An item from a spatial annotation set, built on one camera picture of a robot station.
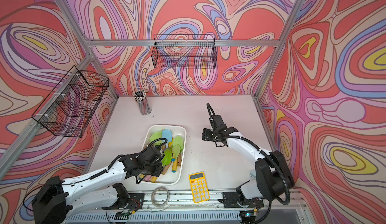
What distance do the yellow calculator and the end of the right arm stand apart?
0.21m

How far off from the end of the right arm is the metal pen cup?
482mm

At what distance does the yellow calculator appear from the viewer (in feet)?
2.46

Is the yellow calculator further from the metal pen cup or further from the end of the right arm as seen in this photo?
the metal pen cup

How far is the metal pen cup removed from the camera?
978 millimetres

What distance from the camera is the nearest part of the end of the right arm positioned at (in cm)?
63

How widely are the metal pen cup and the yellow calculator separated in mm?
550
